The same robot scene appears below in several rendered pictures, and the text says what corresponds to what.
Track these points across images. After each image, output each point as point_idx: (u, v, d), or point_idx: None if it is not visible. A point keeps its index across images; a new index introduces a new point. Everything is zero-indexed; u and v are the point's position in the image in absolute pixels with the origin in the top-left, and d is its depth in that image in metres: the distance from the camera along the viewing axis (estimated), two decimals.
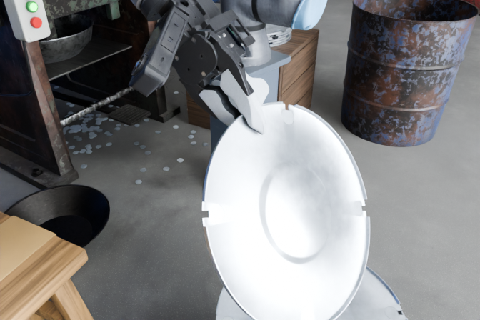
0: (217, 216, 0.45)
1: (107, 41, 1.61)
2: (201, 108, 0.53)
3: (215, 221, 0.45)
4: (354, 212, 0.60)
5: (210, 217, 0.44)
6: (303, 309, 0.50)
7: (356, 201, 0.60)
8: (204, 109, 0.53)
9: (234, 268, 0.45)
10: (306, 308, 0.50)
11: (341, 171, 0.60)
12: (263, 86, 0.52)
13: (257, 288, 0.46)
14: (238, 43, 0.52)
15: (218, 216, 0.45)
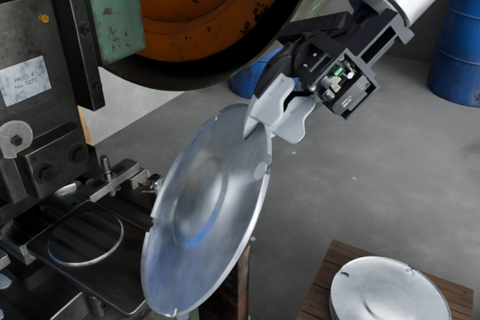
0: (213, 126, 0.61)
1: None
2: None
3: (212, 126, 0.62)
4: (178, 292, 0.48)
5: (215, 121, 0.62)
6: (158, 218, 0.63)
7: (183, 298, 0.46)
8: None
9: (191, 150, 0.64)
10: (158, 221, 0.63)
11: (208, 268, 0.45)
12: (271, 117, 0.45)
13: (180, 171, 0.64)
14: (315, 77, 0.43)
15: (213, 127, 0.61)
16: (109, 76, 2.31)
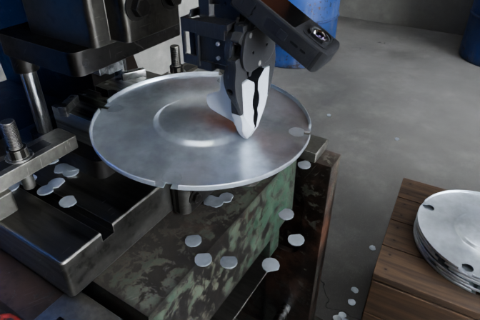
0: None
1: None
2: (237, 101, 0.44)
3: (218, 79, 0.66)
4: (169, 171, 0.45)
5: None
6: (121, 107, 0.57)
7: (181, 178, 0.44)
8: (238, 103, 0.45)
9: (183, 81, 0.64)
10: (120, 108, 0.57)
11: (226, 168, 0.46)
12: None
13: (162, 88, 0.62)
14: None
15: None
16: None
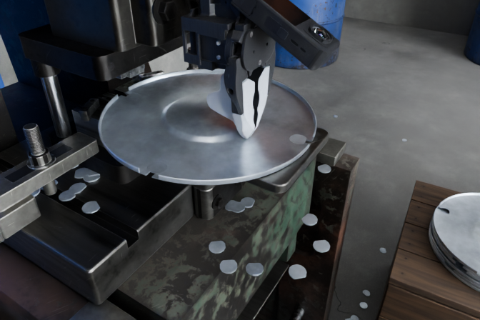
0: None
1: None
2: (237, 100, 0.44)
3: None
4: (158, 161, 0.47)
5: None
6: (138, 96, 0.60)
7: (166, 169, 0.46)
8: (239, 102, 0.45)
9: (206, 78, 0.66)
10: (136, 97, 0.60)
11: (211, 166, 0.46)
12: None
13: (183, 82, 0.64)
14: None
15: None
16: None
